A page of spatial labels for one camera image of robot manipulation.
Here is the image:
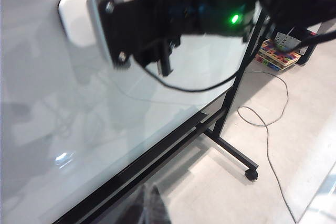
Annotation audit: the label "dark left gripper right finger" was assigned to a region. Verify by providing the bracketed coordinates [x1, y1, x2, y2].
[145, 185, 171, 224]

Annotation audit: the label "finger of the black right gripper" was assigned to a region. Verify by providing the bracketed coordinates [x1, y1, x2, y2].
[94, 0, 148, 70]

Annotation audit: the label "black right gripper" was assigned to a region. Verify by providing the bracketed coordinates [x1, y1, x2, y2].
[133, 0, 258, 77]

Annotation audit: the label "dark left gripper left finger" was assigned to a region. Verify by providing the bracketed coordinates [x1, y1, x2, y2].
[119, 185, 148, 224]

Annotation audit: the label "white whiteboard eraser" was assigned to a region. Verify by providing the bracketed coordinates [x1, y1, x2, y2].
[58, 0, 116, 62]

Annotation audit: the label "black metal whiteboard stand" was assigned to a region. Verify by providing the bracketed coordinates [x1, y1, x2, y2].
[51, 6, 271, 224]

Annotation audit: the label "white glass whiteboard panel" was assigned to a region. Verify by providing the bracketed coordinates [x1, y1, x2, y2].
[0, 0, 265, 224]

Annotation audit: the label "colourful wooden puzzle board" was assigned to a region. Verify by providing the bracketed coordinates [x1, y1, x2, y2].
[255, 53, 283, 72]

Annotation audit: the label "grey perforated box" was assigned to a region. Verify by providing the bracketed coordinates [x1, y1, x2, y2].
[274, 31, 301, 51]

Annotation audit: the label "colourful stacked boxes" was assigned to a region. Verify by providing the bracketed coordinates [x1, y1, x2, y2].
[259, 39, 302, 65]

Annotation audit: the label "black caster wheel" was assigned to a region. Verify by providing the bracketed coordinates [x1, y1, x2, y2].
[244, 168, 259, 182]

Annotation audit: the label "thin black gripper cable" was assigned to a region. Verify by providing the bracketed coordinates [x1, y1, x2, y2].
[141, 8, 263, 93]

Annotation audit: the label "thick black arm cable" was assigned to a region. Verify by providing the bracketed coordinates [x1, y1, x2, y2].
[275, 31, 336, 51]

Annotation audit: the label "black metal floor frame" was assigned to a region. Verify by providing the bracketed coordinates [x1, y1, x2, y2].
[287, 20, 328, 65]

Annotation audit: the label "grey floor cable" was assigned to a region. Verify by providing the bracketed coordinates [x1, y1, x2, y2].
[237, 70, 299, 224]

